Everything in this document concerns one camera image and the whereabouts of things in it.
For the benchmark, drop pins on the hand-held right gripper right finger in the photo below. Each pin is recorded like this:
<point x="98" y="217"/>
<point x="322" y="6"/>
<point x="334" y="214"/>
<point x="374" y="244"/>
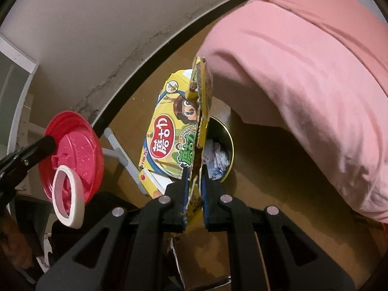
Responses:
<point x="205" y="197"/>

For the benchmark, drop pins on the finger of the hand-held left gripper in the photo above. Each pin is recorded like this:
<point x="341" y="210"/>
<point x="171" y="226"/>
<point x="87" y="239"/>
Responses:
<point x="39" y="148"/>

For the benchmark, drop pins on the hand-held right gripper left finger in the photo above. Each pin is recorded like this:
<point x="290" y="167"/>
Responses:
<point x="184" y="215"/>

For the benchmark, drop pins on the red plastic lid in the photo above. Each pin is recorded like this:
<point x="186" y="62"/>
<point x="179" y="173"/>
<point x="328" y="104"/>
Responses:
<point x="75" y="145"/>

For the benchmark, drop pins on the blue white snack wrapper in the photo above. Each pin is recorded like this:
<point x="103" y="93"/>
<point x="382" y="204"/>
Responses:
<point x="216" y="157"/>

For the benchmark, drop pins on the yellow snack box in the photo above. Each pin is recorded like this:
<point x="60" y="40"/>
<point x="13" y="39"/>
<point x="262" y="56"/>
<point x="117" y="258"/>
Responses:
<point x="163" y="145"/>

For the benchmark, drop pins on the dark round trash bin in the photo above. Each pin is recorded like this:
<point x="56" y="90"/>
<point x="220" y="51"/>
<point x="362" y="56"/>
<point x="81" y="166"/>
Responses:
<point x="223" y="130"/>

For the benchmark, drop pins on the person's left forearm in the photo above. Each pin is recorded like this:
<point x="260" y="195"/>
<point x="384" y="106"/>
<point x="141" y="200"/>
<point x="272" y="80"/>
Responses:
<point x="13" y="242"/>

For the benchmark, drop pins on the grey table leg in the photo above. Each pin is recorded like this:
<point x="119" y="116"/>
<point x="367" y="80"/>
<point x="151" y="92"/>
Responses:
<point x="121" y="154"/>

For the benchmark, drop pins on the white shelf unit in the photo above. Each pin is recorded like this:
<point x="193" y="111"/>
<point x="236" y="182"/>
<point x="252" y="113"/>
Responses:
<point x="15" y="60"/>

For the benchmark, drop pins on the pink blanket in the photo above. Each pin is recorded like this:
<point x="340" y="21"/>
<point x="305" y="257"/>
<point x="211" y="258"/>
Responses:
<point x="303" y="66"/>

